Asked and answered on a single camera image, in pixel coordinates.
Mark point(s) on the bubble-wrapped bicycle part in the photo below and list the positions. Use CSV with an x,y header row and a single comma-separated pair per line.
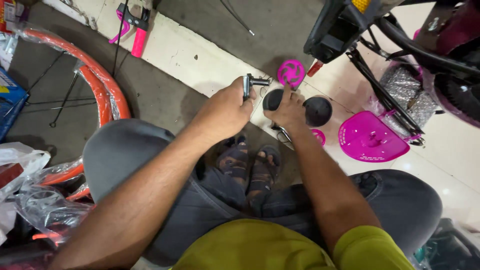
x,y
407,92

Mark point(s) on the red printed carton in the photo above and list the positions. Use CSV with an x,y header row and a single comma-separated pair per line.
x,y
7,15

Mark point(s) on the teal plastic-wrapped item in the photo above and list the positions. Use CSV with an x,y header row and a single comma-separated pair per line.
x,y
450,247

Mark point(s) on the silver metal axle bracket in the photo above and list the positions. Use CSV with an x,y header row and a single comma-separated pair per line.
x,y
252,83

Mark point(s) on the heap of clear plastic bags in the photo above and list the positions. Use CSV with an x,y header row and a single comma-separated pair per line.
x,y
33,195

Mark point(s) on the person's right dark sandal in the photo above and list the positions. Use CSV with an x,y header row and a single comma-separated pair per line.
x,y
264,168

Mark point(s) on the person's left dark sandal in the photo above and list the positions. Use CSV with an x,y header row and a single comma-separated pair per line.
x,y
234,161

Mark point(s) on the pink plastic bicycle basket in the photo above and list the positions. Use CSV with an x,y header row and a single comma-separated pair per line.
x,y
369,138

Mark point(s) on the blue cardboard box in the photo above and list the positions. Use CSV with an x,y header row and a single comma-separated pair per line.
x,y
9,101

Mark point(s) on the black training wheel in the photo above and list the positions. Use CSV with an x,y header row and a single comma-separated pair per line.
x,y
272,99
318,111

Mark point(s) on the red reflector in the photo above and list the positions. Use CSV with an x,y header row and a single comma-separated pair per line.
x,y
315,68

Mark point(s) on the dark bicycle with black tyre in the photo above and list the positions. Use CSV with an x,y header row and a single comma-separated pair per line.
x,y
412,33

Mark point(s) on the orange plastic-wrapped bicycle rim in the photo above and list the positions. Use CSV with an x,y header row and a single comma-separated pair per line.
x,y
95,97
80,62

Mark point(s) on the person's dark sandal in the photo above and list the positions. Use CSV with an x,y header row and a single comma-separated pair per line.
x,y
264,168
234,161

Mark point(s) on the person's left hand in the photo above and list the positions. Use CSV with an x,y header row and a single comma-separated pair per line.
x,y
221,110

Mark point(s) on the person's left fingers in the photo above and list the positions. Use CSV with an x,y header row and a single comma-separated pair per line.
x,y
250,103

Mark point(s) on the pink round wheel cover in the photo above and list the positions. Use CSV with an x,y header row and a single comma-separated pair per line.
x,y
319,136
291,72

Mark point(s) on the black metal wheel support bracket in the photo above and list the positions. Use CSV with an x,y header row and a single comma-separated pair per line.
x,y
378,92

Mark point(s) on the person's grey jeans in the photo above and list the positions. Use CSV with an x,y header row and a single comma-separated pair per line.
x,y
210,195

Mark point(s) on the pink grip with brake lever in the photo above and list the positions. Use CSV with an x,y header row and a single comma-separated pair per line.
x,y
135,32

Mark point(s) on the person's yellow-green shirt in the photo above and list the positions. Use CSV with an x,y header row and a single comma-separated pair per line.
x,y
262,247

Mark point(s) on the person's right hand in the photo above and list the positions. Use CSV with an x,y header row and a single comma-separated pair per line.
x,y
287,112

